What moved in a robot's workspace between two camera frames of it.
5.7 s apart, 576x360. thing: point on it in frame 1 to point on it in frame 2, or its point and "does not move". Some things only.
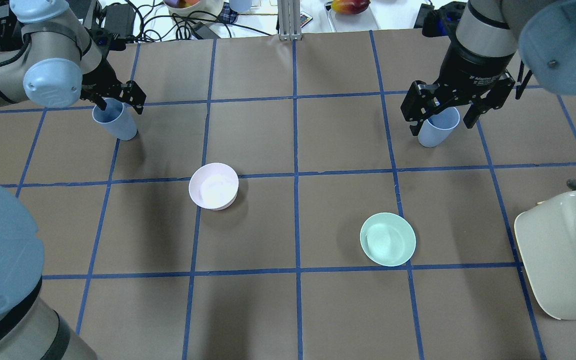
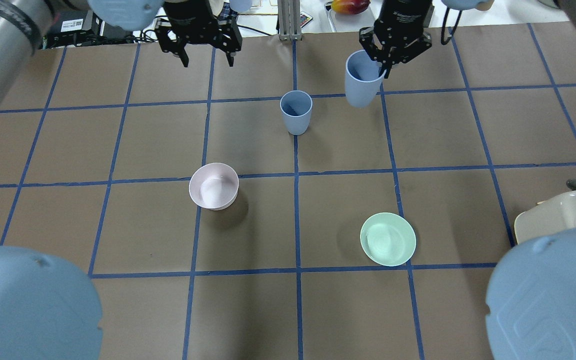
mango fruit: x=352 y=7 does not move
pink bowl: x=213 y=186 does not move
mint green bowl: x=387 y=239 does not move
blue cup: x=119 y=118 to x=296 y=106
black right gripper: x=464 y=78 to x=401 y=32
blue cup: x=438 y=127 to x=363 y=84
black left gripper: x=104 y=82 to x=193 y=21
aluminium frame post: x=289 y=20 does not move
